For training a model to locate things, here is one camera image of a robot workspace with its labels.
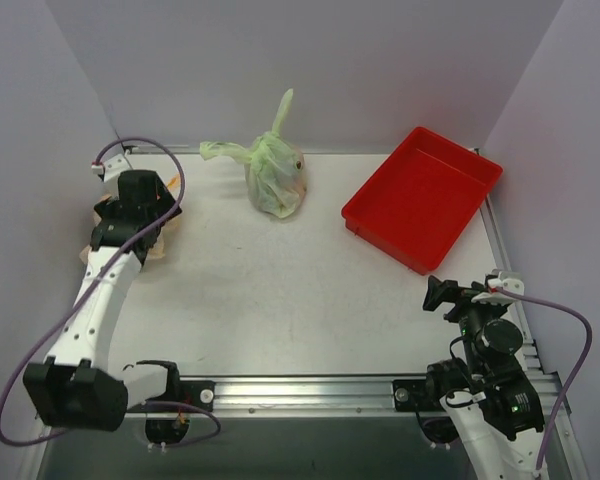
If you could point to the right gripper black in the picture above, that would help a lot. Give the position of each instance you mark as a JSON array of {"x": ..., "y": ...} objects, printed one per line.
[{"x": 453, "y": 296}]

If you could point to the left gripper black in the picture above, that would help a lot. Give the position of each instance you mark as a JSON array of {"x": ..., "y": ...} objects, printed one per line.
[{"x": 161, "y": 214}]

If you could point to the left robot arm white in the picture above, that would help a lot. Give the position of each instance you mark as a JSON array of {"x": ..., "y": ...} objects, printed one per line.
[{"x": 85, "y": 337}]

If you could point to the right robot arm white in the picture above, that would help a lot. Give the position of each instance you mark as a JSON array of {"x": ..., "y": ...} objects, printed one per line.
[{"x": 491, "y": 402}]

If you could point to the green knotted plastic bag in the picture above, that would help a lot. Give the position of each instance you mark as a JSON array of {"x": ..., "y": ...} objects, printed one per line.
[{"x": 275, "y": 171}]

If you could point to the red plastic tray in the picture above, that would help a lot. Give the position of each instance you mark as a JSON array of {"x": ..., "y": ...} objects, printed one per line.
[{"x": 418, "y": 202}]

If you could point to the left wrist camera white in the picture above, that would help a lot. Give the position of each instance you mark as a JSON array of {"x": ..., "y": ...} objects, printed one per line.
[{"x": 108, "y": 170}]

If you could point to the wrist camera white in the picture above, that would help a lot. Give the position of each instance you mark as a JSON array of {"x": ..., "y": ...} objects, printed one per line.
[
  {"x": 500, "y": 288},
  {"x": 108, "y": 170}
]

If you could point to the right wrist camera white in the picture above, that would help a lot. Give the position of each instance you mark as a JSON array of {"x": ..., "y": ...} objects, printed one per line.
[{"x": 500, "y": 288}]

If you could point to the aluminium front rail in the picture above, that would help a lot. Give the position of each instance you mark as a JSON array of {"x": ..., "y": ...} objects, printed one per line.
[{"x": 305, "y": 392}]

